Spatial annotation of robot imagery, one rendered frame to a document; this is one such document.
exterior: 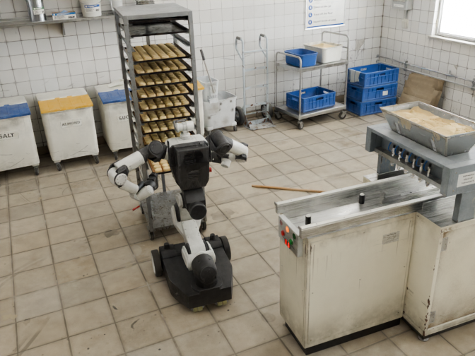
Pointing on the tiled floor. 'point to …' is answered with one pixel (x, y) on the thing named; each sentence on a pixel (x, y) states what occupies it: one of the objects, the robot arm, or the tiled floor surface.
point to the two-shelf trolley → (319, 86)
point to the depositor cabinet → (438, 269)
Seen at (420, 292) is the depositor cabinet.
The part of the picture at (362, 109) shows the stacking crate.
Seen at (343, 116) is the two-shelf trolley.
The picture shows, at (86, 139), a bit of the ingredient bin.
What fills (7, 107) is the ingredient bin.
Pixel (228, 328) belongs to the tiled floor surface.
